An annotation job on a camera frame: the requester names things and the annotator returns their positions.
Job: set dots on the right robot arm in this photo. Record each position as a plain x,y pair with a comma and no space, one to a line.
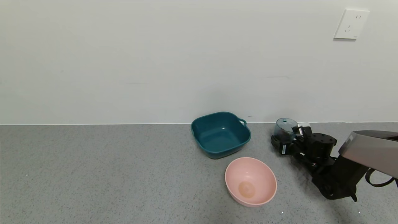
373,149

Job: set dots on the white wall socket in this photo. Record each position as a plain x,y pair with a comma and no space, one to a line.
351,25

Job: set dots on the transparent blue ribbed cup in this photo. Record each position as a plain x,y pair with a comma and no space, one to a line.
284,124

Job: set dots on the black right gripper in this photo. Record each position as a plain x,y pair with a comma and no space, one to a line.
283,148

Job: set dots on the teal square plastic basin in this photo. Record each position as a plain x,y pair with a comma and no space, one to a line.
217,140

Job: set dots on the pink plastic bowl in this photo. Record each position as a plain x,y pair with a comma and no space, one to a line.
248,180

